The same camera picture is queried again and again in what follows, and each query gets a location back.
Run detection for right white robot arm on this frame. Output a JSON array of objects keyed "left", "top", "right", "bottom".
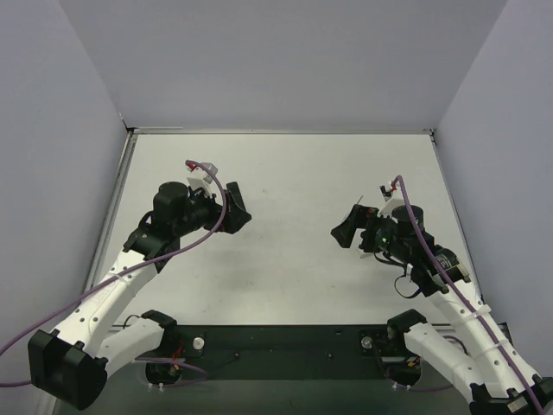
[{"left": 331, "top": 205, "right": 552, "bottom": 414}]

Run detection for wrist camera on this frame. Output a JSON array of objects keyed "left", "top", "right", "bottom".
[
  {"left": 185, "top": 160, "right": 218, "bottom": 194},
  {"left": 378, "top": 183, "right": 404, "bottom": 218}
]

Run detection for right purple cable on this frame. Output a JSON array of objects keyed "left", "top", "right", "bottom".
[{"left": 391, "top": 175, "right": 545, "bottom": 415}]

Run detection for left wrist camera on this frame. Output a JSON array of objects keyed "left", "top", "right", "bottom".
[{"left": 185, "top": 160, "right": 218, "bottom": 194}]

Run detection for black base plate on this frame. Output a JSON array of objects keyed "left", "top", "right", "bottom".
[{"left": 124, "top": 323, "right": 427, "bottom": 381}]

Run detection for purple cable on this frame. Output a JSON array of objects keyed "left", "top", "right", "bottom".
[
  {"left": 0, "top": 160, "right": 227, "bottom": 387},
  {"left": 391, "top": 175, "right": 545, "bottom": 415}
]

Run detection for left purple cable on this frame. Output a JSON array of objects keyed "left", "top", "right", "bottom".
[{"left": 0, "top": 160, "right": 227, "bottom": 387}]

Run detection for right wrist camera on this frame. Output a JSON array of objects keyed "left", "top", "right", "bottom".
[{"left": 378, "top": 183, "right": 404, "bottom": 218}]

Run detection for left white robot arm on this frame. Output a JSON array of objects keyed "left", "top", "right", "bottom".
[{"left": 28, "top": 179, "right": 251, "bottom": 411}]

